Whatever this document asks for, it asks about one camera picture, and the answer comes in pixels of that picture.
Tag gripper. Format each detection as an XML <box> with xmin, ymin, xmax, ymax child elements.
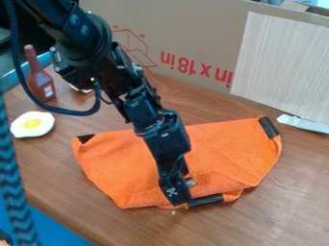
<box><xmin>135</xmin><ymin>110</ymin><xmax>193</xmax><ymax>207</ymax></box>

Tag orange cloth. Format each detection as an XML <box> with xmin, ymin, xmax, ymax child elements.
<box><xmin>70</xmin><ymin>115</ymin><xmax>285</xmax><ymax>210</ymax></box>

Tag white paper piece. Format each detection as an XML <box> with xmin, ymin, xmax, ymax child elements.
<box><xmin>274</xmin><ymin>113</ymin><xmax>329</xmax><ymax>135</ymax></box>

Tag toy fried egg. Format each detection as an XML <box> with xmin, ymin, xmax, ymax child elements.
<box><xmin>9</xmin><ymin>111</ymin><xmax>57</xmax><ymax>139</ymax></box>

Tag cardboard box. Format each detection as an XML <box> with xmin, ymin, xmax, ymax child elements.
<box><xmin>78</xmin><ymin>0</ymin><xmax>329</xmax><ymax>97</ymax></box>

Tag light wooden board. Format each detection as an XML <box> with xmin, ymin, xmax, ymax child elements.
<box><xmin>230</xmin><ymin>11</ymin><xmax>329</xmax><ymax>126</ymax></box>

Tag red toy bottle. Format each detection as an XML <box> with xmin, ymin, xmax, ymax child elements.
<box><xmin>23</xmin><ymin>44</ymin><xmax>59</xmax><ymax>103</ymax></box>

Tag thick braided cable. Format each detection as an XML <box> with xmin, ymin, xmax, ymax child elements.
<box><xmin>0</xmin><ymin>92</ymin><xmax>43</xmax><ymax>246</ymax></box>

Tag black braided cable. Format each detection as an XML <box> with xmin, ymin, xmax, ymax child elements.
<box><xmin>1</xmin><ymin>0</ymin><xmax>105</xmax><ymax>117</ymax></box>

